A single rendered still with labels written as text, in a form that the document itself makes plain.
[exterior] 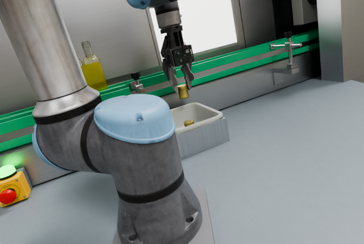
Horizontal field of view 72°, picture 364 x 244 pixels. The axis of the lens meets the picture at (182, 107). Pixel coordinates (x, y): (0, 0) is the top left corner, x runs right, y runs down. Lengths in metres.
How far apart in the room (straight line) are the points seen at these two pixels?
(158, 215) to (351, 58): 1.08
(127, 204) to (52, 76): 0.23
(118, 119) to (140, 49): 0.78
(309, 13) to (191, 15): 0.66
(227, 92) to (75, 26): 0.66
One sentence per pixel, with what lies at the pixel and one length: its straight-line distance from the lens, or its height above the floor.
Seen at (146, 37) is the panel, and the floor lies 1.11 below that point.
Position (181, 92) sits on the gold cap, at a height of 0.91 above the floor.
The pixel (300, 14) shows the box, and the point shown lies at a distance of 1.53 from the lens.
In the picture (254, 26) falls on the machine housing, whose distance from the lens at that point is 1.41.
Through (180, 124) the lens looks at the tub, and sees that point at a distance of 0.94.
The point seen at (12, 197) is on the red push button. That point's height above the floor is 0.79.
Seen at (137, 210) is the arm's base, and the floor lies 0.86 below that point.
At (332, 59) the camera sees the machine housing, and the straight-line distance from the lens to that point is 1.28.
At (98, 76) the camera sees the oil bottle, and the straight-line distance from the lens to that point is 0.95.
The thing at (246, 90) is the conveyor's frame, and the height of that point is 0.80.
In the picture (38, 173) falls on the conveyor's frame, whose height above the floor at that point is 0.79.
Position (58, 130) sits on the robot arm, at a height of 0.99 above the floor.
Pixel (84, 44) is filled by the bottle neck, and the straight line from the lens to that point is 0.97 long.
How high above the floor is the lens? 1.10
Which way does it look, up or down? 16 degrees down
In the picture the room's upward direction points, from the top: 13 degrees counter-clockwise
